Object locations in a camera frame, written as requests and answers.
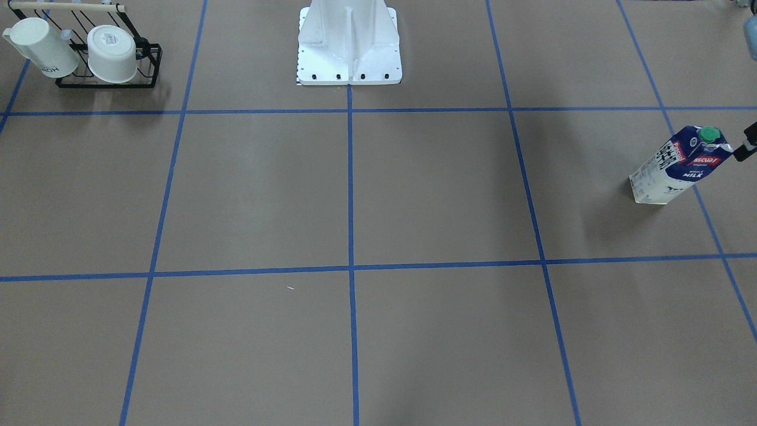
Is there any blue white milk carton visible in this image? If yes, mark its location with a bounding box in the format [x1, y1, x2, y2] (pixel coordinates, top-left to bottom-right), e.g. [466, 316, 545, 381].
[628, 125, 734, 205]

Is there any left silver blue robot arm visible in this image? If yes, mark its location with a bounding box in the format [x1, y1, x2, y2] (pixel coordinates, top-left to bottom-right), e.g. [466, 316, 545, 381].
[733, 15, 756, 162]

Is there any white upturned cup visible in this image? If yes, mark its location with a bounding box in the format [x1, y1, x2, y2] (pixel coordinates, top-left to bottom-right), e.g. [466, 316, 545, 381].
[86, 25, 138, 84]

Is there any brown paper table mat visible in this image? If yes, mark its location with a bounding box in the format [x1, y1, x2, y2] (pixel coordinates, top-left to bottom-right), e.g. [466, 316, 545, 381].
[2, 1, 756, 425]

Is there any white mug with lettering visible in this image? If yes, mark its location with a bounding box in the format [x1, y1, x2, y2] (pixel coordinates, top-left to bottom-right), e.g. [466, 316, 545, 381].
[2, 17, 80, 79]

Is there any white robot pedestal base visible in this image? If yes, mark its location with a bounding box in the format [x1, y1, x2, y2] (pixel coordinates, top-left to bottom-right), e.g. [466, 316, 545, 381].
[296, 1, 403, 86]

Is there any black wire cup rack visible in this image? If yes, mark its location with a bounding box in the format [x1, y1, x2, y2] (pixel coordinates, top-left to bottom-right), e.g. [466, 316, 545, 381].
[2, 1, 163, 89]

